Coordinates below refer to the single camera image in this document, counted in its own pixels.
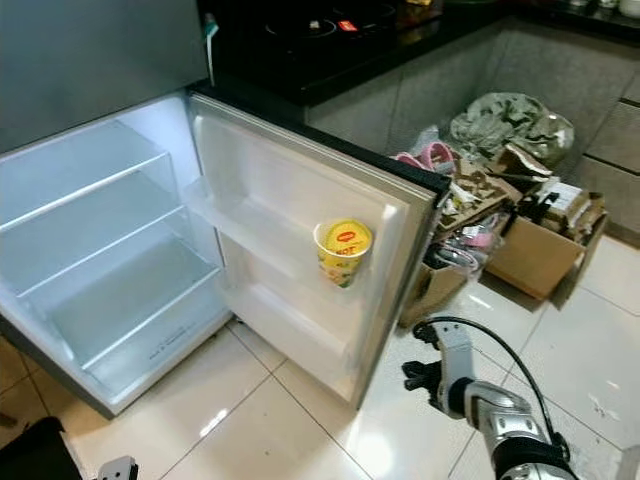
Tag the yellow instant noodle cup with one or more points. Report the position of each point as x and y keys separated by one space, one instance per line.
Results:
x=345 y=250

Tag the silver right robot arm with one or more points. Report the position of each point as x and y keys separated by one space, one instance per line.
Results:
x=510 y=420

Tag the clear fridge door bin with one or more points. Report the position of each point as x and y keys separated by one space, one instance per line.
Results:
x=290 y=330
x=260 y=225

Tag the glass fridge shelf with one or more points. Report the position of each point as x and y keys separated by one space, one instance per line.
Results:
x=110 y=255
x=100 y=185

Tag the clear fridge crisper cover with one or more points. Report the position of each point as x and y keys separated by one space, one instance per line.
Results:
x=140 y=310

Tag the grey steel fridge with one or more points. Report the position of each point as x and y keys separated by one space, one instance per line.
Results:
x=90 y=60

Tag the pink and clear plastic bag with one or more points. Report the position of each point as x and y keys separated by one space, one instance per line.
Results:
x=470 y=250

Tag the small brown cardboard box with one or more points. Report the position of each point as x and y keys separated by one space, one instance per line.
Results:
x=545 y=258

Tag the large cluttered cardboard box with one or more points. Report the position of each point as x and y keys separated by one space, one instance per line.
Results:
x=460 y=200

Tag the black floor mat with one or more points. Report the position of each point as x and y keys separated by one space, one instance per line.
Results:
x=35 y=455

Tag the small black gadget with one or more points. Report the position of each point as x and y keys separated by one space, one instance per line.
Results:
x=540 y=205

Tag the crumpled green bag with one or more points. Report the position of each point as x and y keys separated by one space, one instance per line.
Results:
x=510 y=125

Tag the grey kitchen cabinets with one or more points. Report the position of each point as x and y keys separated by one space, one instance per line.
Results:
x=420 y=70

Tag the black kitchen countertop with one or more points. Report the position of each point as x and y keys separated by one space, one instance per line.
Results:
x=280 y=72

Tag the black induction cooktop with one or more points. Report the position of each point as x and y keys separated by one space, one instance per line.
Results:
x=320 y=25

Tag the teal plug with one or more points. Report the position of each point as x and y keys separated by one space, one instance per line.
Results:
x=210 y=27

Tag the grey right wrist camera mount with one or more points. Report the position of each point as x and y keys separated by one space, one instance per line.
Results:
x=455 y=350

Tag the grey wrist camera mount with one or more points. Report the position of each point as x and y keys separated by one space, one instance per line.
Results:
x=455 y=350
x=117 y=469

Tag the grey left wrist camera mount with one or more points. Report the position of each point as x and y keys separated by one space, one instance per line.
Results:
x=117 y=469

